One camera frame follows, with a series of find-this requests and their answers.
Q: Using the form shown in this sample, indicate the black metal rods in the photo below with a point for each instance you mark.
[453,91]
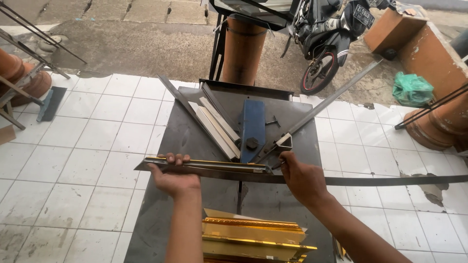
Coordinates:
[40,34]
[431,106]

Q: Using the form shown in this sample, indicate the triangular metal stop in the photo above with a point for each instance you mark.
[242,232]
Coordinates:
[286,142]

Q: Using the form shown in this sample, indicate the gold frame moulding strip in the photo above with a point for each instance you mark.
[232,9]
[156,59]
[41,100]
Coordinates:
[226,165]

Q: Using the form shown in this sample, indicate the blue metal cutter block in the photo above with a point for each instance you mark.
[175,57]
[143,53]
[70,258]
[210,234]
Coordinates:
[253,120]

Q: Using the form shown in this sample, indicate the black motorcycle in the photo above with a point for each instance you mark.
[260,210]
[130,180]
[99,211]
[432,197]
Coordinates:
[321,33]

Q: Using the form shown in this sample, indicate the ornate gold frame moulding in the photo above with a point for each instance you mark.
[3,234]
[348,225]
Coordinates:
[252,226]

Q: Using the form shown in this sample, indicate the brown cardboard piece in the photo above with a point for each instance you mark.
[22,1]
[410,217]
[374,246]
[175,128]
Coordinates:
[6,135]

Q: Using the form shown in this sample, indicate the long steel bar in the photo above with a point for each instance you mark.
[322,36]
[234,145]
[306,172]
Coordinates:
[384,180]

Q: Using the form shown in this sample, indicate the green plastic bag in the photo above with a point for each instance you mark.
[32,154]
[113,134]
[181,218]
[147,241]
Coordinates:
[412,89]

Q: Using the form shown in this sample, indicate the narrow white moulding piece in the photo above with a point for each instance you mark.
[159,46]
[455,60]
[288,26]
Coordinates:
[219,118]

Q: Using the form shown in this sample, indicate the gold moulding offcuts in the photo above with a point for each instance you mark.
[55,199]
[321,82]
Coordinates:
[340,250]

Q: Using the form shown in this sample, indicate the grey metal mitre cutter table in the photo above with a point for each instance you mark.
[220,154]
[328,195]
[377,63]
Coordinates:
[175,135]

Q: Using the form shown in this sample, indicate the round orange pillar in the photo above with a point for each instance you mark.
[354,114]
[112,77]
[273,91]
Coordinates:
[243,51]

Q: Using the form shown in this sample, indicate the grey metal frame stand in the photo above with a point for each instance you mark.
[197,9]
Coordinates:
[25,78]

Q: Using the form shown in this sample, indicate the person's right hand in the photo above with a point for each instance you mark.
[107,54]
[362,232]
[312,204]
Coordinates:
[303,179]

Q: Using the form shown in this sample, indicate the person's left hand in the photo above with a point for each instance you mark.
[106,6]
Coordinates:
[175,184]

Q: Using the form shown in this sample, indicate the dark metal guide rail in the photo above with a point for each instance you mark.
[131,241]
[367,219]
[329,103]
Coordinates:
[179,96]

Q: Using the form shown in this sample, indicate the black hexagonal knob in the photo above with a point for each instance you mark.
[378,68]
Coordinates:
[252,143]

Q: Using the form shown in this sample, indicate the orange pillar base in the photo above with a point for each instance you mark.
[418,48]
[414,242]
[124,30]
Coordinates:
[38,84]

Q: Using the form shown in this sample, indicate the grey stone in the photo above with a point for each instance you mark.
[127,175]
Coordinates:
[51,43]

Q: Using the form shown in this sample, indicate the person's left fingers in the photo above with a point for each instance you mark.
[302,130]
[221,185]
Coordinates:
[173,158]

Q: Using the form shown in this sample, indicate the black metal stand with frames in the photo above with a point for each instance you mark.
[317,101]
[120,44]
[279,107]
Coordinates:
[219,47]

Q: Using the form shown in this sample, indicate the orange concrete wall pillar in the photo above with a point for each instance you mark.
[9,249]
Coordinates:
[435,58]

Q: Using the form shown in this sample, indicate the wide white moulding piece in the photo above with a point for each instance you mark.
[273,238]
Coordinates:
[215,133]

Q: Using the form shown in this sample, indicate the smooth gold frame moulding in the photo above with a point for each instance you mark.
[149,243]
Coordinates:
[256,248]

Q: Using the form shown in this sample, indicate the person's right fingers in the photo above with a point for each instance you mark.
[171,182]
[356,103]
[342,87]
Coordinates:
[287,160]

